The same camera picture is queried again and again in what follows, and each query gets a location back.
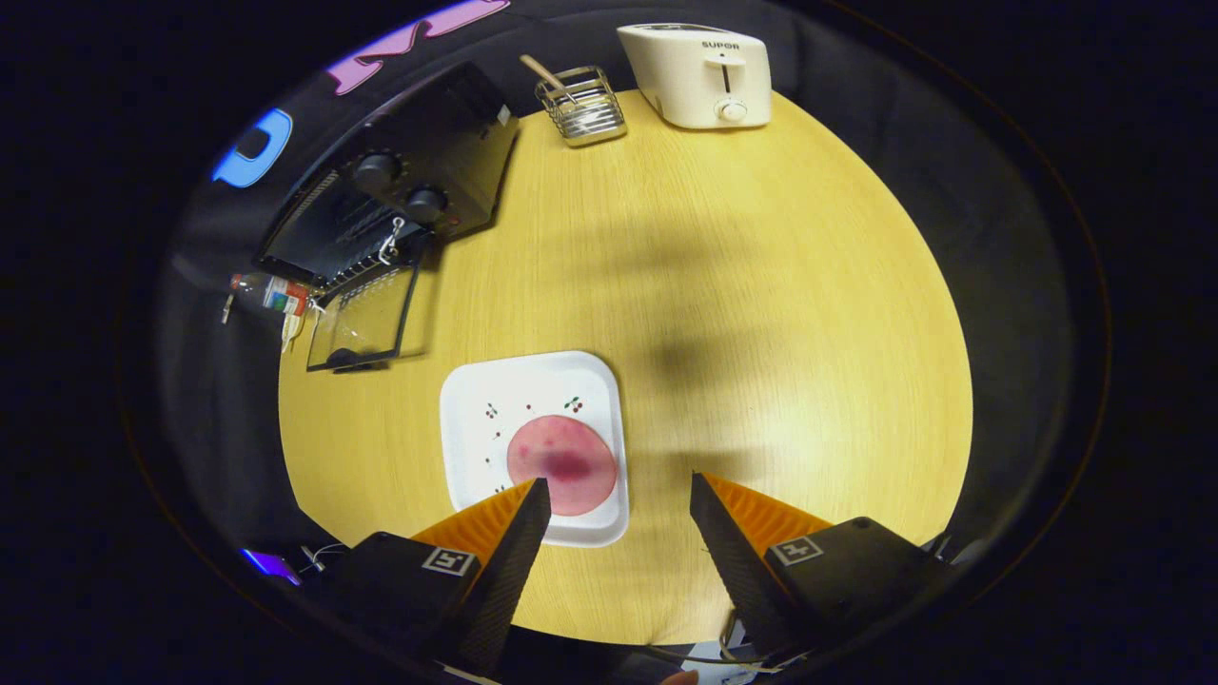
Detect pink round meat slice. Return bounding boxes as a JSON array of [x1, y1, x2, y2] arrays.
[[506, 415, 619, 517]]

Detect clear plastic bottle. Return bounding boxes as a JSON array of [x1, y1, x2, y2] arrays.
[[228, 273, 312, 317]]

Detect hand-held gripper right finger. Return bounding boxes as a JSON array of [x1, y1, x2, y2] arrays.
[[690, 471, 953, 667]]

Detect white pop-up toaster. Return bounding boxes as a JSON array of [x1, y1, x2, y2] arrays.
[[617, 23, 773, 130]]

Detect black toaster oven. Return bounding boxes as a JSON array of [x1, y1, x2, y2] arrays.
[[255, 62, 521, 374]]

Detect wooden stick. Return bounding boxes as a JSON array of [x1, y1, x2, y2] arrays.
[[520, 54, 572, 96]]

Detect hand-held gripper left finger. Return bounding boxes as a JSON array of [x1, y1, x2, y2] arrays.
[[319, 478, 553, 678]]

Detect wire mesh basket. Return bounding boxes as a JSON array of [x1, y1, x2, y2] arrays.
[[535, 65, 629, 148]]

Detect white square plate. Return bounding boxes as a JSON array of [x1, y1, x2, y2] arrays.
[[440, 351, 631, 549]]

